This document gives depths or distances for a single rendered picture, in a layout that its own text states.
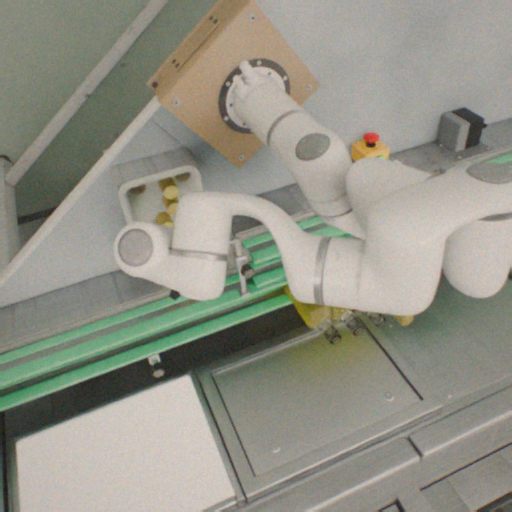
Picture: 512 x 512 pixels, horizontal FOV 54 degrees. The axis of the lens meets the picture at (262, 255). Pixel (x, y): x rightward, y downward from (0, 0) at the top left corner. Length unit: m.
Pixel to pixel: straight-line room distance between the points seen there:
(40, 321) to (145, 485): 0.42
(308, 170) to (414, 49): 0.62
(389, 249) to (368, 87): 0.81
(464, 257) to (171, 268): 0.36
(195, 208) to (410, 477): 0.74
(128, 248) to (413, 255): 0.36
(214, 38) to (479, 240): 0.60
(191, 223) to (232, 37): 0.44
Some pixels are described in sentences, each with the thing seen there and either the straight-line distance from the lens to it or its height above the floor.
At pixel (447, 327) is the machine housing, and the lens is 1.41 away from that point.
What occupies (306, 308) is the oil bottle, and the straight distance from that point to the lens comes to 1.15.
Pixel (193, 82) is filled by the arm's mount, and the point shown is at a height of 0.85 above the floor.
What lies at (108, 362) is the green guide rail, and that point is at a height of 0.95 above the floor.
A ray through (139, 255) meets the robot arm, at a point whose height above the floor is 1.22.
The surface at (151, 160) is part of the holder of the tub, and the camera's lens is 1.12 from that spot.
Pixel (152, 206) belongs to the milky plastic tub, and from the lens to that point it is 1.18.
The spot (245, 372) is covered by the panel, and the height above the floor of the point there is 1.04.
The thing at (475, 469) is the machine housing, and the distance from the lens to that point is 1.21.
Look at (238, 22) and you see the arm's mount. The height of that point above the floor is 0.86.
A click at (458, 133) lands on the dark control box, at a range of 1.45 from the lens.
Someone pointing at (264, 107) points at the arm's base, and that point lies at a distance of 0.94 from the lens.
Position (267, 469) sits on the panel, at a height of 1.28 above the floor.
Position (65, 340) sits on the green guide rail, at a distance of 1.20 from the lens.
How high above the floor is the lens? 1.74
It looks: 45 degrees down
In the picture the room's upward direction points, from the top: 146 degrees clockwise
